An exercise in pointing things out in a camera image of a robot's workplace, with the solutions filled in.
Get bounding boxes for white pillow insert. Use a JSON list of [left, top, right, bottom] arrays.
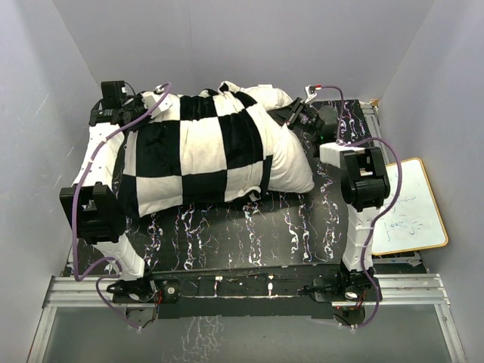
[[219, 81, 315, 194]]

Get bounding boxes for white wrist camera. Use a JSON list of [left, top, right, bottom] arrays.
[[305, 85, 321, 104], [141, 82, 172, 117]]

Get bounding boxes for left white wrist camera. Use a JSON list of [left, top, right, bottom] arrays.
[[141, 82, 172, 117]]

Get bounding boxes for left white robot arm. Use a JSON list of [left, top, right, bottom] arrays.
[[60, 80, 156, 302]]

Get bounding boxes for whiteboard with orange frame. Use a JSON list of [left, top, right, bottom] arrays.
[[372, 158, 448, 256]]

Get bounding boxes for black white checkered pillowcase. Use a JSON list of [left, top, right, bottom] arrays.
[[117, 91, 277, 219]]

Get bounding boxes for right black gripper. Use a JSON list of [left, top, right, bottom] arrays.
[[263, 98, 319, 138]]

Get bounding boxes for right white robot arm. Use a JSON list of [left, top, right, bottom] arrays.
[[268, 98, 390, 302]]

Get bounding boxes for aluminium frame rail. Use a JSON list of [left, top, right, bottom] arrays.
[[28, 265, 467, 362]]

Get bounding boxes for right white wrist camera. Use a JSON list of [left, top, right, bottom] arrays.
[[305, 85, 321, 104]]

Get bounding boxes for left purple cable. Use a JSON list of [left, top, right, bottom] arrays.
[[70, 82, 171, 332]]

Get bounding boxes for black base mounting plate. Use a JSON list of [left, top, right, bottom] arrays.
[[113, 266, 383, 321]]

